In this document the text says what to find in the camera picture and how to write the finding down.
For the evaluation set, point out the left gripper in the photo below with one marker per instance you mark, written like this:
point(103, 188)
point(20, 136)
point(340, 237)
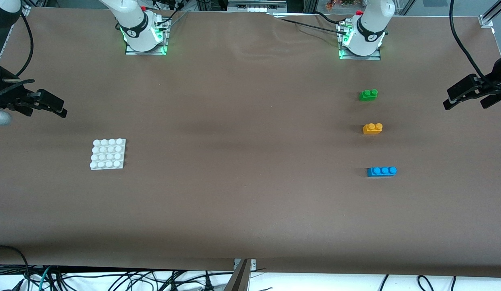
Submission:
point(494, 82)

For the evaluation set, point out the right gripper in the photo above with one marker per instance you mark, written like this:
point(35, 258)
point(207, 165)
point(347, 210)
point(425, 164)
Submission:
point(8, 98)

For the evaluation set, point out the white studded base plate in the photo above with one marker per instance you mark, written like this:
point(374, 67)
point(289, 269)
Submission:
point(108, 154)

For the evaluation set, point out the yellow two-stud block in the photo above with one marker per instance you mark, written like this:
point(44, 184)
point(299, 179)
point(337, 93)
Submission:
point(372, 129)

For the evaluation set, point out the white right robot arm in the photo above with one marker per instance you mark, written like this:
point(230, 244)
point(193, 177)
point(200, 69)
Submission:
point(137, 28)

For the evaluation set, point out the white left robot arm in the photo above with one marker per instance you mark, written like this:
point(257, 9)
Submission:
point(369, 28)

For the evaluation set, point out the green two-stud block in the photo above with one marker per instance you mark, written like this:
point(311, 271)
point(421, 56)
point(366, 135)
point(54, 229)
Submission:
point(368, 95)

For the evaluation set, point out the blue three-stud block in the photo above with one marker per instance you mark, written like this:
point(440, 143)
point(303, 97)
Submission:
point(381, 171)

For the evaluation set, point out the grey power strip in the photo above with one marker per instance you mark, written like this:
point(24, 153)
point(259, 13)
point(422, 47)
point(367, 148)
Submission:
point(256, 6)

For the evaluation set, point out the aluminium frame corner profile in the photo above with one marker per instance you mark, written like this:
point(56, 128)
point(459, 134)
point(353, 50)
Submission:
point(493, 14)

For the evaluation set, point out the aluminium table edge bracket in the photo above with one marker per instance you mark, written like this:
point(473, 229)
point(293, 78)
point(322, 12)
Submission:
point(242, 275)

